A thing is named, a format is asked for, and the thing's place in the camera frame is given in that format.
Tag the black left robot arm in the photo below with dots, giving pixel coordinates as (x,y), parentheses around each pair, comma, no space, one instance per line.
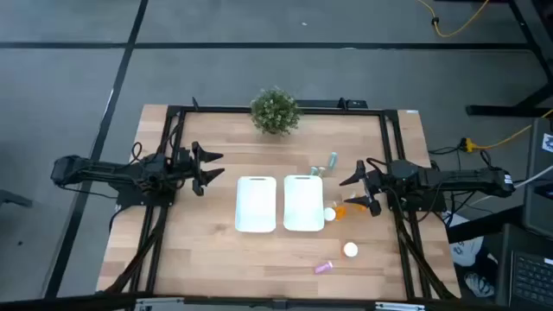
(108,170)

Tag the small green pill bottle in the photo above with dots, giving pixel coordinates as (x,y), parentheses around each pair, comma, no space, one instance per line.
(321,171)

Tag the pink pill bottle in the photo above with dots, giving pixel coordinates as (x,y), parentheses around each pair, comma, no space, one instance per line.
(323,267)

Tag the white plastic bin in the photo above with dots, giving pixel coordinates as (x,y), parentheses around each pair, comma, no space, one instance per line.
(303,203)
(256,205)

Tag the small teal pill bottle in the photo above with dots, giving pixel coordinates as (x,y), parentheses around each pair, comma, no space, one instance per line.
(314,170)

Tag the black bracket bar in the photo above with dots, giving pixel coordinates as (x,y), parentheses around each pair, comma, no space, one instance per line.
(328,103)

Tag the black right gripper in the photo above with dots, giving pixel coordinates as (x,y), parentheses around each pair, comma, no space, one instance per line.
(376,181)

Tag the grey chair leg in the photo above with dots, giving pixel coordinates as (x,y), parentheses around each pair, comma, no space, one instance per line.
(13,198)

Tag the white bag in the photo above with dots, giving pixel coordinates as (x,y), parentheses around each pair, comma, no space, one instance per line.
(466,250)

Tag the tall teal pill bottle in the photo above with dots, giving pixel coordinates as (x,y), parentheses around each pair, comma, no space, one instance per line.
(332,160)

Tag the black desk frame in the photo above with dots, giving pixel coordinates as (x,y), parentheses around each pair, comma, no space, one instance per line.
(510,110)

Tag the small green potted plant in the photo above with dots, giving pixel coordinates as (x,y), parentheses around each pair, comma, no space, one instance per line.
(275,111)

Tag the white shoe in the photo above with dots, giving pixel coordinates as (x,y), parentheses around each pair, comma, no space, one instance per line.
(479,285)

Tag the black laptop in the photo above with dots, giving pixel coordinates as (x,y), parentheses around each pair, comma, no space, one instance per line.
(531,276)

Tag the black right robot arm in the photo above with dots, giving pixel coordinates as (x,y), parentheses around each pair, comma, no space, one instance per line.
(453,177)

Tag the black aluminium table frame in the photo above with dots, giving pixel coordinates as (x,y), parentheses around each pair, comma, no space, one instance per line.
(345,111)

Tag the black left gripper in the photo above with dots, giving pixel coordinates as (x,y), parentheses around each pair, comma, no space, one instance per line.
(190,166)

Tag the black camera mount rail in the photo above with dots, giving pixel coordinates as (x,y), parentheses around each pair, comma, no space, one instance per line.
(259,302)

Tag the yellow-green pill bottle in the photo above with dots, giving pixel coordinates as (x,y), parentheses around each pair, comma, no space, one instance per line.
(332,203)

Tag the black computer tower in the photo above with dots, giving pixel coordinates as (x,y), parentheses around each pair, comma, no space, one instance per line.
(538,181)

